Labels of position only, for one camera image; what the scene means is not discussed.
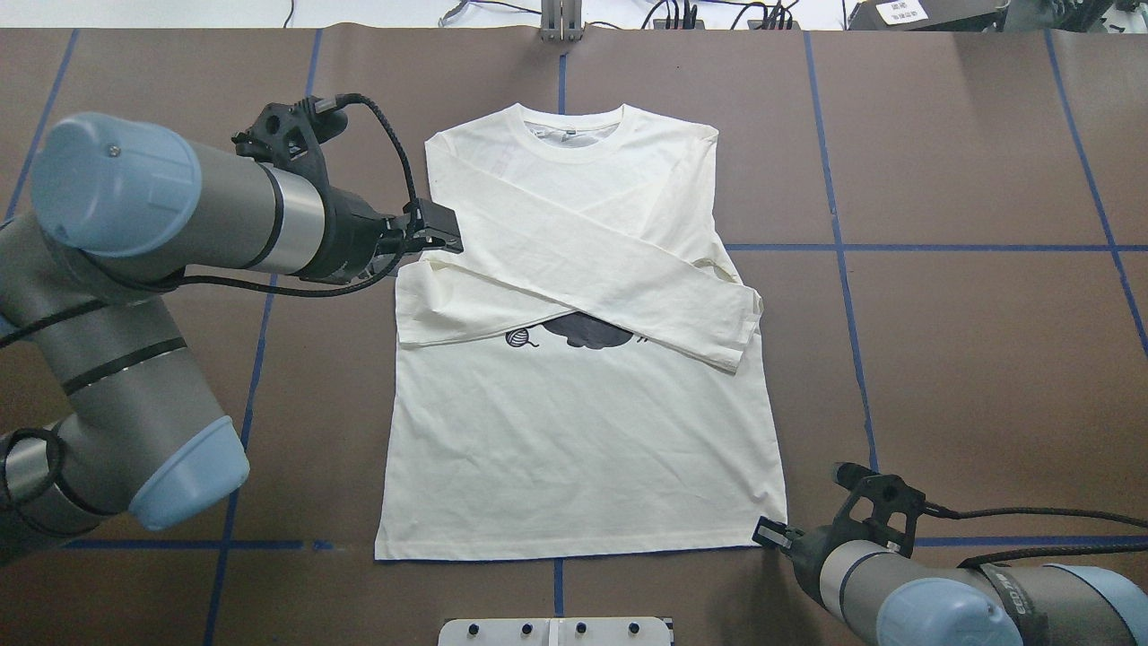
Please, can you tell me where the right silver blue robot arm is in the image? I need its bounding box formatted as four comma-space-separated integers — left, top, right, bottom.
752, 517, 1147, 645

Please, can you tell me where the black box with white label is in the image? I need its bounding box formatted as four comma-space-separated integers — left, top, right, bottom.
846, 1, 1008, 32

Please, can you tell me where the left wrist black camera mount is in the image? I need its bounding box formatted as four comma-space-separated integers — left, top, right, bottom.
232, 95, 348, 182

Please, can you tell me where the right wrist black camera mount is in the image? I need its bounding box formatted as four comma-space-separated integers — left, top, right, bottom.
828, 462, 926, 559

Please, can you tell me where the white pedestal base plate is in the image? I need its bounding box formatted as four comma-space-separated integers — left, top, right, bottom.
439, 616, 676, 645

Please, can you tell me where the right black braided cable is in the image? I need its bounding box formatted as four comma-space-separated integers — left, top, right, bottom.
922, 504, 1148, 568

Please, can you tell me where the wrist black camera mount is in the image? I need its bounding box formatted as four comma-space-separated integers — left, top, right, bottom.
828, 462, 926, 559
232, 95, 348, 182

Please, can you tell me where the left black braided cable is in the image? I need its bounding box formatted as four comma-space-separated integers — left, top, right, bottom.
161, 93, 422, 298

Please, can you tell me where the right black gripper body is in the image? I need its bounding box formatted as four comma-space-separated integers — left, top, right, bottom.
782, 526, 853, 609

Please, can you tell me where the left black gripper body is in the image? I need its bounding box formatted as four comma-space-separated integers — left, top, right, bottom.
310, 188, 408, 285

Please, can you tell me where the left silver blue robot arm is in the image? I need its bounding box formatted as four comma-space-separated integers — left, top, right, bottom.
3, 94, 463, 565

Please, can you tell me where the black braided cable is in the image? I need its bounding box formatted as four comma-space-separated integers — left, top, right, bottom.
161, 93, 422, 298
922, 504, 1148, 568

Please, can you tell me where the cream long-sleeve cat shirt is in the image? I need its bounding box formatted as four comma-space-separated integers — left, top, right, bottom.
373, 106, 788, 562

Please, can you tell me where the aluminium frame post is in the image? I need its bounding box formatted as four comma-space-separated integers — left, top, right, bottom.
540, 0, 585, 42

